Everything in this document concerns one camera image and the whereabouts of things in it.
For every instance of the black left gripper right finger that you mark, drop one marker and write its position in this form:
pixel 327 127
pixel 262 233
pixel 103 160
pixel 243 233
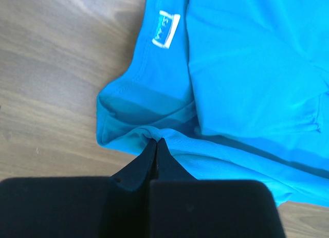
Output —
pixel 182 206

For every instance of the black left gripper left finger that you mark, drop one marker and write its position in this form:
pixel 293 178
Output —
pixel 89 206

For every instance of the teal t-shirt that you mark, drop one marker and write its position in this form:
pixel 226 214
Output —
pixel 237 88

